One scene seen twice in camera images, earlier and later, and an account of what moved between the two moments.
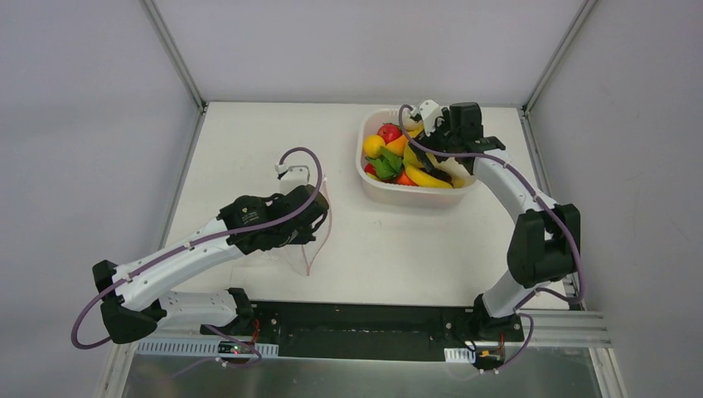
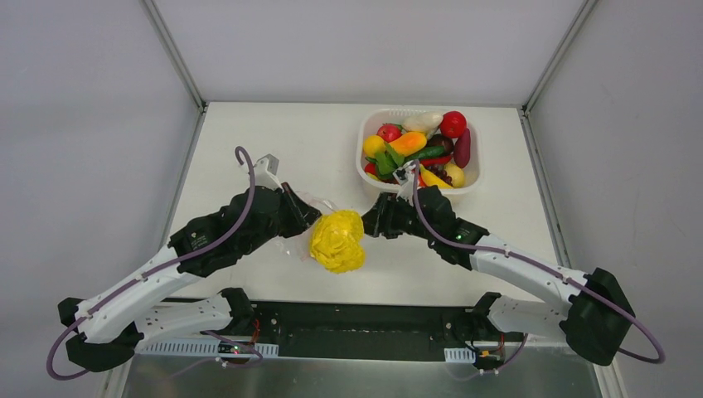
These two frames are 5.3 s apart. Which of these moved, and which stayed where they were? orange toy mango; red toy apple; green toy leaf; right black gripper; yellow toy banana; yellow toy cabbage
Moved: yellow toy cabbage; right black gripper
Stayed: yellow toy banana; green toy leaf; orange toy mango; red toy apple
